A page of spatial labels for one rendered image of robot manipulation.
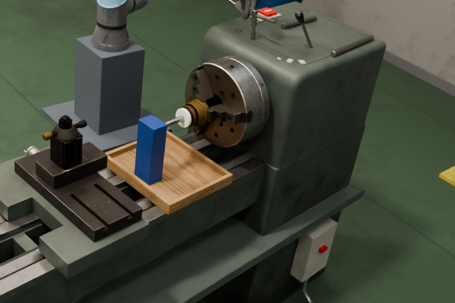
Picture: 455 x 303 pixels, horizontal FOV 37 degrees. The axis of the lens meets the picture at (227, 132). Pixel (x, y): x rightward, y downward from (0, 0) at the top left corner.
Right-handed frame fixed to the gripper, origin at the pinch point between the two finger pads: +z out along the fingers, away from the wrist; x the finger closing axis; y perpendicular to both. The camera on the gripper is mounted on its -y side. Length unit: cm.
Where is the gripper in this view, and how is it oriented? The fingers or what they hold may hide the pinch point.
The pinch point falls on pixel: (247, 17)
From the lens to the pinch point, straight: 259.7
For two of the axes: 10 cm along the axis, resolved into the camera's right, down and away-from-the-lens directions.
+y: -7.1, -4.5, 5.4
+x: -6.9, 2.9, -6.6
